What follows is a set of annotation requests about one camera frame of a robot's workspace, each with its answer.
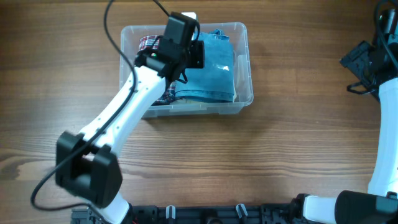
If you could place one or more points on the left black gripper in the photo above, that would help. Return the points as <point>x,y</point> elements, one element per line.
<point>199,58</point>

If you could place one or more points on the cream cloth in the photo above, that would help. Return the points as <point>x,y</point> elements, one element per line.
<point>235,93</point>

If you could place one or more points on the red plaid cloth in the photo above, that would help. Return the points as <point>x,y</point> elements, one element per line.
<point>168,97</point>

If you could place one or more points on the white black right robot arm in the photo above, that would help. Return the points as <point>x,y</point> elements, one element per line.
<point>375,66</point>

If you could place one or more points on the clear plastic storage bin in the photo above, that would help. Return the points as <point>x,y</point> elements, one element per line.
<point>238,37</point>

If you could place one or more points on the blue denim cloth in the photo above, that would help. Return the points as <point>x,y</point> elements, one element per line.
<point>214,83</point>

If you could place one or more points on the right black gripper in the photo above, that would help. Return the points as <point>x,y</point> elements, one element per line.
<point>357,57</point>

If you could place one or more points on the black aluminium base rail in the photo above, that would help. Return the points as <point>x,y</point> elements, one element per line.
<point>263,214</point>

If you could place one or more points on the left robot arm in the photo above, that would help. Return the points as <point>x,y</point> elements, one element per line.
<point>87,163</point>

